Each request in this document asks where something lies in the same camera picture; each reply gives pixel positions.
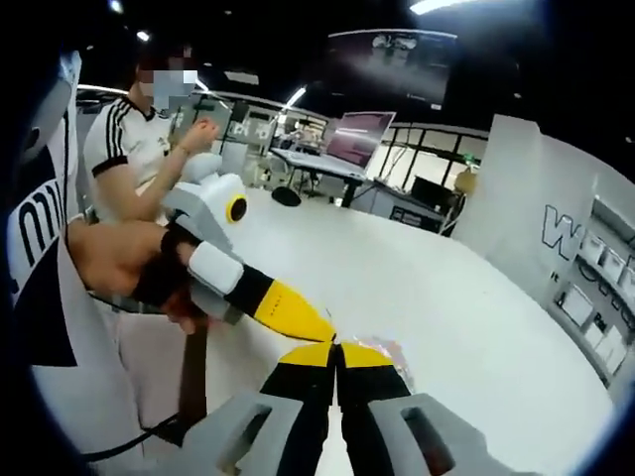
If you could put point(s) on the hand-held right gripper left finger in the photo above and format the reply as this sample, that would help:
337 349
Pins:
297 411

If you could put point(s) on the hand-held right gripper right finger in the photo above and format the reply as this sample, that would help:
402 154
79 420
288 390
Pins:
377 411

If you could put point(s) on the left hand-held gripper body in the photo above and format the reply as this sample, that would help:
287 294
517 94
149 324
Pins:
208 198

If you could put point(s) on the clear resealable bag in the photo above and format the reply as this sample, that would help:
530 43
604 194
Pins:
392 354

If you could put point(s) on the person's left hand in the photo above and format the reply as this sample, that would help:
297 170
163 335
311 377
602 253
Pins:
171 302

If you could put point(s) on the black oval object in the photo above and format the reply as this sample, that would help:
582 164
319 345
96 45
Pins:
285 196

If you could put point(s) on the person's pale trousers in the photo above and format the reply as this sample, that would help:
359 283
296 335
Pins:
149 367

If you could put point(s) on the grey standing desk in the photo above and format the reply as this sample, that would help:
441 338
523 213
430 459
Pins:
317 161

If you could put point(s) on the short ceiling light strip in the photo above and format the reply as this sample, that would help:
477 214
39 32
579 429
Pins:
296 95

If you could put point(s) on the operator in white shirt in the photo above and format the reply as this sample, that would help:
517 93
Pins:
64 307

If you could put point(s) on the large display monitor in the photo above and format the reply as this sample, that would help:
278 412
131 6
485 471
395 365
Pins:
357 141

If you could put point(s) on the black labelled cabinet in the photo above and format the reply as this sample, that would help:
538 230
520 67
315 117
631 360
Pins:
417 215

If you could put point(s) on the small black monitor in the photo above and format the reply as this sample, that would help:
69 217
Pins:
431 191

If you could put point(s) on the dark hanging ceiling screen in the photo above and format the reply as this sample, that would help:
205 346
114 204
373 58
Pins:
387 64

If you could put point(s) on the yellow hanging object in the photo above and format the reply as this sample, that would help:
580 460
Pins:
469 183

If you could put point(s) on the grey metal shelving unit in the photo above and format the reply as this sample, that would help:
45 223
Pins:
595 297

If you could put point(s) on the rows of white storage bins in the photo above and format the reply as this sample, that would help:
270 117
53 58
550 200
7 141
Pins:
605 268

